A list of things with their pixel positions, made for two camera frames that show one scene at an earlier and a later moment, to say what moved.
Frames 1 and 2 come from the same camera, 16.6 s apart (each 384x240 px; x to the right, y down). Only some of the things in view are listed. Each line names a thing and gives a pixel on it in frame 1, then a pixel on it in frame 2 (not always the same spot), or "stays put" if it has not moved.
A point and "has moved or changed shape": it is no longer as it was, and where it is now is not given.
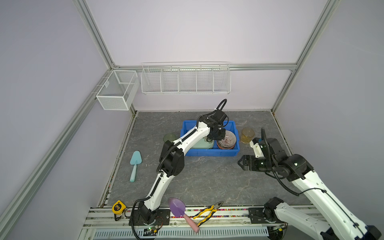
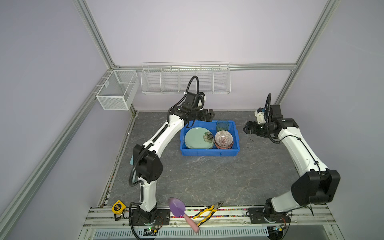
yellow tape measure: (118, 207) stays put
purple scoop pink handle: (178, 208) stays put
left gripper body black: (219, 135) to (201, 115)
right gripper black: (251, 165) to (253, 131)
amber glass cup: (247, 135) has moved or changed shape
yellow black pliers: (214, 208) stays put
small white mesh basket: (118, 90) stays put
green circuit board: (149, 232) stays put
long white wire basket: (188, 78) stays put
